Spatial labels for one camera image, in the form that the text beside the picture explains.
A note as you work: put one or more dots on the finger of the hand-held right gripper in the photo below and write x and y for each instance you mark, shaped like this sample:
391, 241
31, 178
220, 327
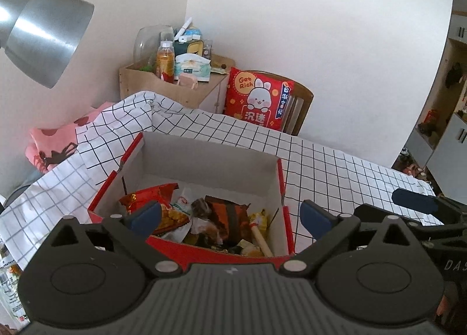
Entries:
430, 227
414, 200

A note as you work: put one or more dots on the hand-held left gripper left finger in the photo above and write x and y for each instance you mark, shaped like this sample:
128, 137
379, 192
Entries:
146, 216

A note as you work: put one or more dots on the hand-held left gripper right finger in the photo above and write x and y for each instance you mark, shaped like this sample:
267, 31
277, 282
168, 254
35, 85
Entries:
316, 219

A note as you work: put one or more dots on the red chip bag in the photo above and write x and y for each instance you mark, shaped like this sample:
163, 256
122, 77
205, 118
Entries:
146, 198

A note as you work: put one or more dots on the white snack packet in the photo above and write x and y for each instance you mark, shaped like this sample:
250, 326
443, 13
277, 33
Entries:
180, 207

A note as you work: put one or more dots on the small dark snack packet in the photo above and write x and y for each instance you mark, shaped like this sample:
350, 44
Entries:
200, 207

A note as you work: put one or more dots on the yellow snack packet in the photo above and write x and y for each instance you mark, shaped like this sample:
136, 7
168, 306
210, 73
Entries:
258, 219

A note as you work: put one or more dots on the sausage stick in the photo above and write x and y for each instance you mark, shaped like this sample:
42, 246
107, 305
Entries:
261, 240

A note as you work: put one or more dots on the red cardboard box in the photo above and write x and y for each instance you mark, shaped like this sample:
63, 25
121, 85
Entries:
204, 170

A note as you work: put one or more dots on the brown snack packet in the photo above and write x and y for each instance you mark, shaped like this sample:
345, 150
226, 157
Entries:
228, 216

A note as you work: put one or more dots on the row of shoes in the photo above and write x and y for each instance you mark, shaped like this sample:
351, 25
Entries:
412, 165

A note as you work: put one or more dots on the checkered tablecloth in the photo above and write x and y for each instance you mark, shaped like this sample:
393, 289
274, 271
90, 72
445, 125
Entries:
328, 174

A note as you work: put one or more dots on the wooden chair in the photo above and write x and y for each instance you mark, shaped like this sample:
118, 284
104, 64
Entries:
301, 108

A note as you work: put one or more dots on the pink printed cloth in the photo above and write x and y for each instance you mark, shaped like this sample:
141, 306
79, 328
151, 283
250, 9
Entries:
51, 145

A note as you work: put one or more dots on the black bag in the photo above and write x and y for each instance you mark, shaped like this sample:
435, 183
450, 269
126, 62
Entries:
455, 74

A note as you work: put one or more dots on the red rabbit cushion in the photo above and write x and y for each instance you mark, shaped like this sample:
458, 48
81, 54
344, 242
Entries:
255, 101

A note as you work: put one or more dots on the wooden side cabinet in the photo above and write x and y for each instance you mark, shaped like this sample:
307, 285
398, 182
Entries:
204, 96

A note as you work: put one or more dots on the pink plastic item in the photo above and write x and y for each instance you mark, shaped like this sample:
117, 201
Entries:
186, 81

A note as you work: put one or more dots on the clear plastic bottle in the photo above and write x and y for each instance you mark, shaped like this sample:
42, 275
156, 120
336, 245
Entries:
9, 284

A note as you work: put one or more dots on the orange drink bottle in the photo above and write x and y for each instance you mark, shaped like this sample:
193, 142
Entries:
166, 63

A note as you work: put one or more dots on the tissue pack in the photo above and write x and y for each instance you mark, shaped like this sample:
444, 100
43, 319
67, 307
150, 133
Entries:
192, 68

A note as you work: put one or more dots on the glass jar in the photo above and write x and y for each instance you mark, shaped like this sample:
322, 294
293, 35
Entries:
146, 44

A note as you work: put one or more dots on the green and yellow box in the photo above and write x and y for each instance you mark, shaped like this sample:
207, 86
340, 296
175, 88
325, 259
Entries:
189, 46

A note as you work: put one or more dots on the white tube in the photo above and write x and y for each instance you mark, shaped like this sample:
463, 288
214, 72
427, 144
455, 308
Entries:
183, 27

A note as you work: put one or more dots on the metal lamp shade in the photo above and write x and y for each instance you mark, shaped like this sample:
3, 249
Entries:
43, 39

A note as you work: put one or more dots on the grey wall cabinet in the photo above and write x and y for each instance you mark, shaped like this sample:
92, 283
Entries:
452, 130

